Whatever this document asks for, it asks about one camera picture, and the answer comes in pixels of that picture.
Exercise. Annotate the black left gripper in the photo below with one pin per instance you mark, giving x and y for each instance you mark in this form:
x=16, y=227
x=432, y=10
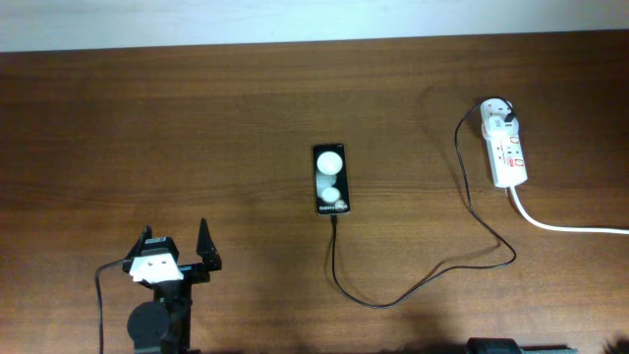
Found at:
x=204, y=249

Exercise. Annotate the black smartphone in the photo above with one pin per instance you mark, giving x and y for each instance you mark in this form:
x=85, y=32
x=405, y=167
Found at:
x=331, y=179

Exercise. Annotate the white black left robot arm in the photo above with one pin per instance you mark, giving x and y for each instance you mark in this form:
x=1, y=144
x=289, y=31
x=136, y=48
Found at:
x=163, y=324

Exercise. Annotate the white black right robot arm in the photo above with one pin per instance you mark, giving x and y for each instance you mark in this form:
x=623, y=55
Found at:
x=479, y=345

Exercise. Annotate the white USB charger adapter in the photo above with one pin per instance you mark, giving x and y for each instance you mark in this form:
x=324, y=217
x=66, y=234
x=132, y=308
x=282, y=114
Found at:
x=498, y=119

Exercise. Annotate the white power strip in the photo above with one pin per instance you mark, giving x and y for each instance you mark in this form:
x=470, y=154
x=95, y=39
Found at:
x=506, y=160

